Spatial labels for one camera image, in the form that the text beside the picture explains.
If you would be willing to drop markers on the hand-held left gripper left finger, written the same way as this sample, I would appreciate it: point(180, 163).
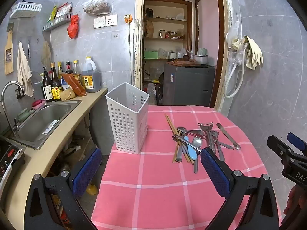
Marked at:
point(87, 172)

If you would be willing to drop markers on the metal faucet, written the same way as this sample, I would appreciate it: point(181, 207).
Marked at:
point(7, 88)

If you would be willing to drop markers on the metal fork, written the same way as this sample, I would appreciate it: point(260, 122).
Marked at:
point(219, 151)

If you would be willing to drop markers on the person's right hand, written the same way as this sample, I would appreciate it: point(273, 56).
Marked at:
point(293, 196)

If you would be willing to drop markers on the stainless steel sink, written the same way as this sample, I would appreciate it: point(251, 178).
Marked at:
point(36, 127)

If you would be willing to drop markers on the grey washing machine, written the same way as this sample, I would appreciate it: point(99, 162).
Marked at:
point(187, 86)

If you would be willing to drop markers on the pink checked tablecloth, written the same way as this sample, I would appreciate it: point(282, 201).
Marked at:
point(168, 196)

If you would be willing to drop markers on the white light switch panel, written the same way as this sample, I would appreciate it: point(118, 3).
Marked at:
point(99, 22)

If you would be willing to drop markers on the clear bag of dried goods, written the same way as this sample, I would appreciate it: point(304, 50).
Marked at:
point(97, 6)

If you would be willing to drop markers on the glass jar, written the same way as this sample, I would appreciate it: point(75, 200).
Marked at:
point(162, 34)

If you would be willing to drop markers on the beige kitchen counter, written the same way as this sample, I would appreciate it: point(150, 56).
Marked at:
point(79, 110)

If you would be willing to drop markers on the large oil jug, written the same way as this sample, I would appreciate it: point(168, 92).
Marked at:
point(90, 79)

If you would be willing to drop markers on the green box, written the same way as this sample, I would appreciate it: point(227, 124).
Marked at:
point(150, 55)

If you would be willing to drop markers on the red plastic bag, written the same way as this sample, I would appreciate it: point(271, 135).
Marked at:
point(73, 27)

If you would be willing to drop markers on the yellow slipper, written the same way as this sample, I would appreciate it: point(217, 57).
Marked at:
point(91, 189)

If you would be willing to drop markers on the metal pot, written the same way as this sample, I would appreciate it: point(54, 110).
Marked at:
point(201, 59)

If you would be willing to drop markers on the wooden wall shelf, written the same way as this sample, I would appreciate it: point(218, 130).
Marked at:
point(165, 20)

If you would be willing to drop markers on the yellow capped sauce bottle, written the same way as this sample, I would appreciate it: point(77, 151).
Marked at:
point(76, 70)

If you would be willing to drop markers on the white plastic wall basket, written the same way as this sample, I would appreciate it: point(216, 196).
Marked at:
point(26, 9)

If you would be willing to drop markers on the pink soap dish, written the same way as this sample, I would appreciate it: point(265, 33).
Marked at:
point(39, 103)

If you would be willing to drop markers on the white perforated utensil basket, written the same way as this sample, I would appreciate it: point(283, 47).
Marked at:
point(127, 124)

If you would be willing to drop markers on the green seasoning packet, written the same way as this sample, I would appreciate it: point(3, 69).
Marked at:
point(52, 13)

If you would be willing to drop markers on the grey wall rack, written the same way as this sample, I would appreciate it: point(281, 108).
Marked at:
point(56, 22)

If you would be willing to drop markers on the red capped sauce bottle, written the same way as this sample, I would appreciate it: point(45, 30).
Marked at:
point(69, 68)

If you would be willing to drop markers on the wooden cutting board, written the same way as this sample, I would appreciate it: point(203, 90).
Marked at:
point(182, 63)

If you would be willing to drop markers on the yellow labelled sauce bottle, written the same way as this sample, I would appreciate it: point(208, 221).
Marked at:
point(59, 68)

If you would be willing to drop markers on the worn white door frame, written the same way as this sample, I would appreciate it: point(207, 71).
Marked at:
point(138, 40)

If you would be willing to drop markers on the blue white packet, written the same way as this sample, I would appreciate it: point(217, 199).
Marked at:
point(64, 83)

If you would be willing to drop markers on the orange red packet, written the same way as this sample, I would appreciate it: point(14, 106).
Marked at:
point(74, 85)

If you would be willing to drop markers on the green teapot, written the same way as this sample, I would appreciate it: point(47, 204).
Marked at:
point(24, 114)

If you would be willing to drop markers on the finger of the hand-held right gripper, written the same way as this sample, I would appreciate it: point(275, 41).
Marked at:
point(297, 142)
point(280, 149)

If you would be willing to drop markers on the cream rubber gloves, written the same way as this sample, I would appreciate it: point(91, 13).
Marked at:
point(254, 52)

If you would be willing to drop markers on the hanging loofah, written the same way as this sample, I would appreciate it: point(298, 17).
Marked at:
point(46, 52)

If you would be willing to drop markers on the dark soy sauce bottle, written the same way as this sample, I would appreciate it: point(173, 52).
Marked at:
point(56, 91)

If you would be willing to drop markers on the white perforated sink insert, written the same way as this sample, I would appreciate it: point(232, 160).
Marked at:
point(50, 127)

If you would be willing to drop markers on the dark pump bottle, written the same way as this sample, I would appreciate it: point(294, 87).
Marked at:
point(47, 88)

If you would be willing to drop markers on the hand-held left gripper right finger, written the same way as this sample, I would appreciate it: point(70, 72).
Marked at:
point(214, 172)

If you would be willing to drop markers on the metal table knife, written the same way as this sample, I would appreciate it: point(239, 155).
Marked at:
point(227, 136)

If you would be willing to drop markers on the wooden grater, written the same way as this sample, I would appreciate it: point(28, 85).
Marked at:
point(9, 57)

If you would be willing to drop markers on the beige dish towel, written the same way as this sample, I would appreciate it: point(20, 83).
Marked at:
point(24, 71)

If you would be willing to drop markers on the red seasoning packet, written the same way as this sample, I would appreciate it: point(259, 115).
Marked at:
point(64, 9)

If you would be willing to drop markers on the green cup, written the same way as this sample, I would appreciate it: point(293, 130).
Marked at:
point(203, 51)

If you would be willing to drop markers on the clear hanging plastic bag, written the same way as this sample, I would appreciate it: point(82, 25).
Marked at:
point(231, 36)

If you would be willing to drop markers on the beige tied bundle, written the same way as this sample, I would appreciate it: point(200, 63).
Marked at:
point(67, 94)

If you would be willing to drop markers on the metal peeler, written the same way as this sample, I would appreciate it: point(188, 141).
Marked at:
point(209, 134)

